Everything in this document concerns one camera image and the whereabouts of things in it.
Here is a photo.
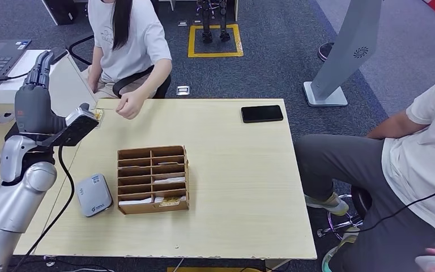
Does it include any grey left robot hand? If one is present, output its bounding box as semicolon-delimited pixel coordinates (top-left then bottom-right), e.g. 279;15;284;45
14;50;91;136

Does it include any seated person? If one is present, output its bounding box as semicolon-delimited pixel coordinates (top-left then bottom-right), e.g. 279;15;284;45
86;0;173;121
294;71;435;272

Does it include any wooden card organizer box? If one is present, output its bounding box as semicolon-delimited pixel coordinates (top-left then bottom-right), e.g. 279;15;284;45
117;145;191;216

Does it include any black office chair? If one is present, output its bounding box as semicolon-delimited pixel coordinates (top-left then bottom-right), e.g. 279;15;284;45
68;33;172;100

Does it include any black power adapter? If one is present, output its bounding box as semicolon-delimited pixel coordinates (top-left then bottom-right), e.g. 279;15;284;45
50;50;69;65

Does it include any yellow floor tape square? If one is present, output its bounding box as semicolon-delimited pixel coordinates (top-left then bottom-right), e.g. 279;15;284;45
187;23;245;59

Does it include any black stool chrome base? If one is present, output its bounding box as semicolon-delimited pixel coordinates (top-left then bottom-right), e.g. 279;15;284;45
316;185;373;242

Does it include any black cabinet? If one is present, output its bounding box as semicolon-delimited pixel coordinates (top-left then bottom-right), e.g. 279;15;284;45
40;0;80;27

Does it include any white black humanoid robot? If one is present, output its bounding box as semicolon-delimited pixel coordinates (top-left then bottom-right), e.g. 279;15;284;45
196;0;232;44

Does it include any black smartphone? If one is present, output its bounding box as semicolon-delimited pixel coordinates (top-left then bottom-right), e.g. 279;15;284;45
240;104;284;124

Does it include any yellow floor tape line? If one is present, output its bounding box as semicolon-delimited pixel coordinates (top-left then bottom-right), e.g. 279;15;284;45
166;267;264;272

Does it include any black round base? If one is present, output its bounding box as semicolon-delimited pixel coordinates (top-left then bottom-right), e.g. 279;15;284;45
317;41;335;63

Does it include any grey kiosk stand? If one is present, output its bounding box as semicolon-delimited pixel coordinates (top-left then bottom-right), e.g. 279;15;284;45
302;0;383;108

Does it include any black adapter cable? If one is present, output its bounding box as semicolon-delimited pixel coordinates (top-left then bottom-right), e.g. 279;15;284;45
0;70;31;83

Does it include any black mouse cable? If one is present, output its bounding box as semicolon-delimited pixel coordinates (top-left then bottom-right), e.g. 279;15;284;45
356;183;435;234

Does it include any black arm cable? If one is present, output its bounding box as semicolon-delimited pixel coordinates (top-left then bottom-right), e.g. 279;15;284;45
11;144;76;272

